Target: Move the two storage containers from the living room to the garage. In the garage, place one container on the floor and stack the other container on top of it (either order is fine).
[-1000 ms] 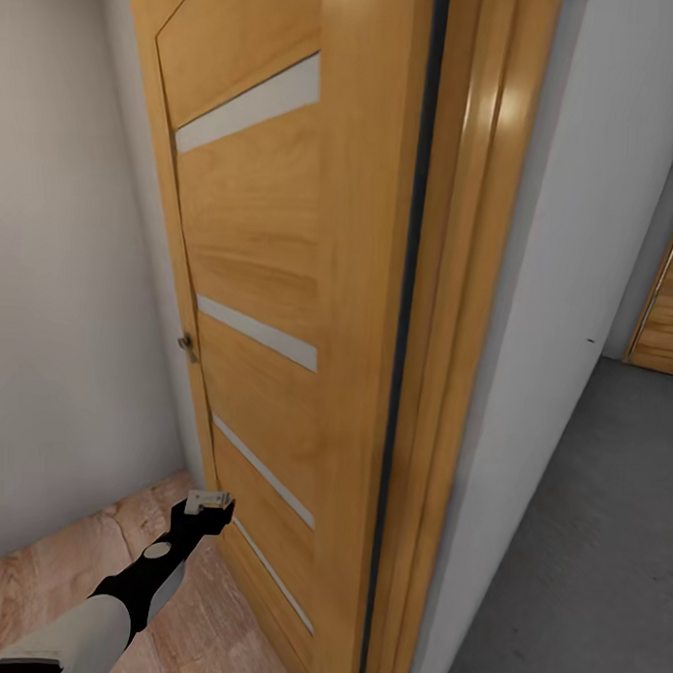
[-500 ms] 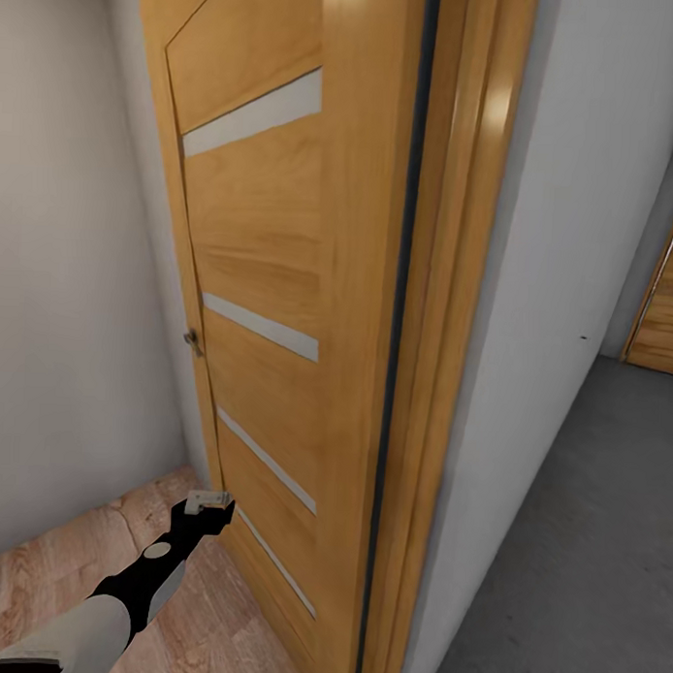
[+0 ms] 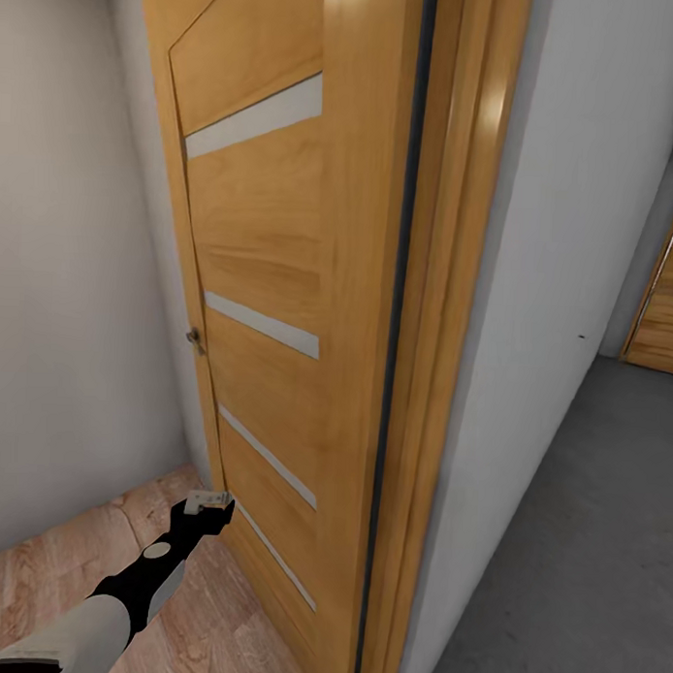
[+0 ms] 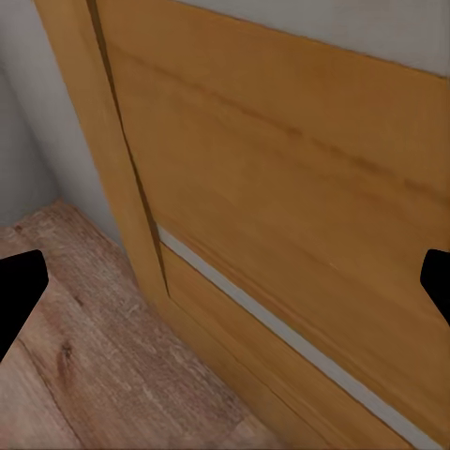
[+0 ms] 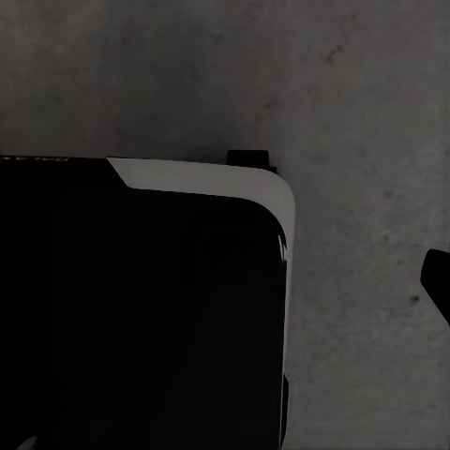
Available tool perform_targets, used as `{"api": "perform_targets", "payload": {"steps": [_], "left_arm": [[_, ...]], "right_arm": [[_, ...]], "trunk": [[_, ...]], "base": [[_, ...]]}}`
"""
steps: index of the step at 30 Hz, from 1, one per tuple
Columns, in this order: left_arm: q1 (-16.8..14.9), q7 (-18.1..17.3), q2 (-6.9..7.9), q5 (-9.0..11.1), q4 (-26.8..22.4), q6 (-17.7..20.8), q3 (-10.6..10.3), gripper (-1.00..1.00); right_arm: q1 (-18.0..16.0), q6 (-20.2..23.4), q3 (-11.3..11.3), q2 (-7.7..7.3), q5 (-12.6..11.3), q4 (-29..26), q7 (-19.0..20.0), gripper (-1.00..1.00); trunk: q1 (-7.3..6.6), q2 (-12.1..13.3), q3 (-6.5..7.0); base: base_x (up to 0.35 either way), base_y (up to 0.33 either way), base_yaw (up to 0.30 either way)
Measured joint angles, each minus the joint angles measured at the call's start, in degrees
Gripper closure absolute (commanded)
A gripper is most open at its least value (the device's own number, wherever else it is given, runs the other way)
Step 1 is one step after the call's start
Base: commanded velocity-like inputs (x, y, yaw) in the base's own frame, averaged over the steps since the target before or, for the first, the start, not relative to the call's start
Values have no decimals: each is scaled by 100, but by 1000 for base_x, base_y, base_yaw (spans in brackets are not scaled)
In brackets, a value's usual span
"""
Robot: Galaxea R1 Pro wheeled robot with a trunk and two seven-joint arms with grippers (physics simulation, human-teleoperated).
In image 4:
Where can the door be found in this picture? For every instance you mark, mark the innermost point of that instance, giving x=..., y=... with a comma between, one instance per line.
x=278, y=170

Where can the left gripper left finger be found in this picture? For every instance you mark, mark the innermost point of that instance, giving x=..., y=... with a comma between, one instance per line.
x=23, y=279

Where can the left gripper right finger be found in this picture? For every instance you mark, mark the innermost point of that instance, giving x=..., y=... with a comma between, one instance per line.
x=435, y=278

